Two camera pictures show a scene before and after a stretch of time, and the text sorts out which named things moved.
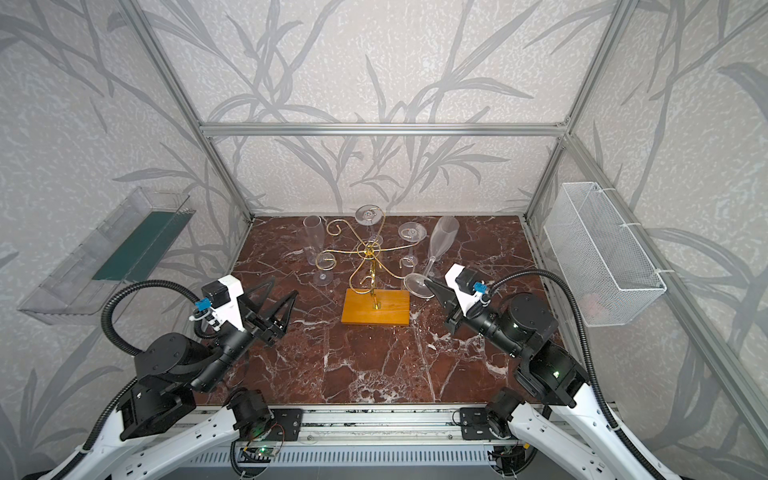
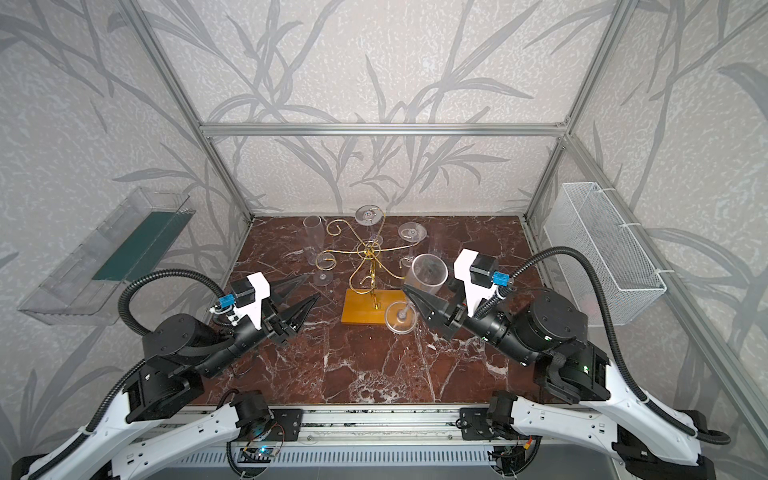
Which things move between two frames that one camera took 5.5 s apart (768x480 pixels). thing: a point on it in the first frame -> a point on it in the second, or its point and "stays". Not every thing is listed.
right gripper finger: x=447 y=296 -> x=425 y=299
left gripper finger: x=255 y=299 -> x=279 y=288
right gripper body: x=454 y=309 stays
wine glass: x=411 y=232 stays
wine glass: x=443 y=234 -> x=426 y=274
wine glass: x=314 y=234 stays
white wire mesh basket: x=610 y=276 stays
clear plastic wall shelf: x=120 y=251 stays
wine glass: x=324 y=262 stays
